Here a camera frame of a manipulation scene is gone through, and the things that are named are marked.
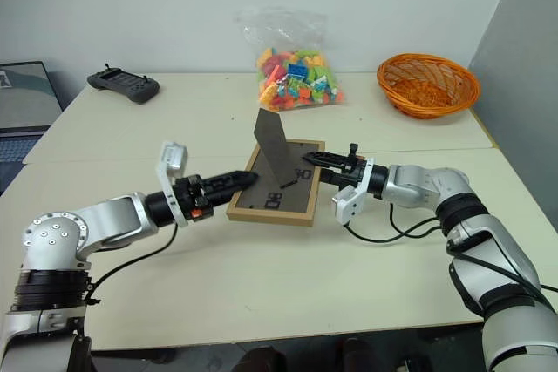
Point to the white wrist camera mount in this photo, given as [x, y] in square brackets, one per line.
[172, 158]
[351, 204]

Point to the orange wicker basket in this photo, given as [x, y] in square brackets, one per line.
[429, 84]

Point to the clear bag of colourful blocks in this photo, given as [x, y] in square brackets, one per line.
[296, 80]

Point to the black handheld controller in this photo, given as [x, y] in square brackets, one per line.
[124, 83]

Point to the wooden picture frame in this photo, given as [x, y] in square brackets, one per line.
[279, 198]

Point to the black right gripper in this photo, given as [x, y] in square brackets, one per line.
[355, 171]

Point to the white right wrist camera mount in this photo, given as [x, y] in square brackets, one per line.
[351, 204]

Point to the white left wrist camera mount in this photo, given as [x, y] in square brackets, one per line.
[172, 158]

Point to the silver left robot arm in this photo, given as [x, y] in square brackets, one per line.
[100, 219]

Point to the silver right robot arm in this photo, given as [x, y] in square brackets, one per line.
[488, 250]

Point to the grey laptop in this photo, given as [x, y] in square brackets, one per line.
[22, 102]

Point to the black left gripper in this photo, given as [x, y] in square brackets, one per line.
[191, 198]

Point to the dark rounded shape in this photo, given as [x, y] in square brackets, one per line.
[263, 360]

